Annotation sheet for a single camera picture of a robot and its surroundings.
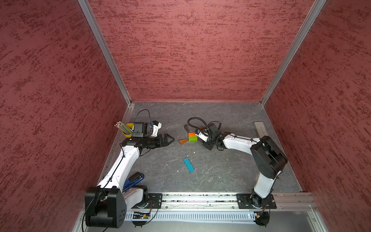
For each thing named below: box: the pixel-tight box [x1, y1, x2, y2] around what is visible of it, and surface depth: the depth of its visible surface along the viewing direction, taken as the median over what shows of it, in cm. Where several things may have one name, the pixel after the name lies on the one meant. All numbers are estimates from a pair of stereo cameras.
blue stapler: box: [122, 172, 145, 193], surface depth 80 cm
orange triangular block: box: [178, 138, 189, 145], surface depth 97 cm
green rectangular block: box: [188, 136, 198, 143], surface depth 98 cm
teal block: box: [183, 157, 195, 173], surface depth 89 cm
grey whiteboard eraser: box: [253, 120, 269, 139], surface depth 103 cm
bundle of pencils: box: [114, 120, 134, 135], surface depth 88 cm
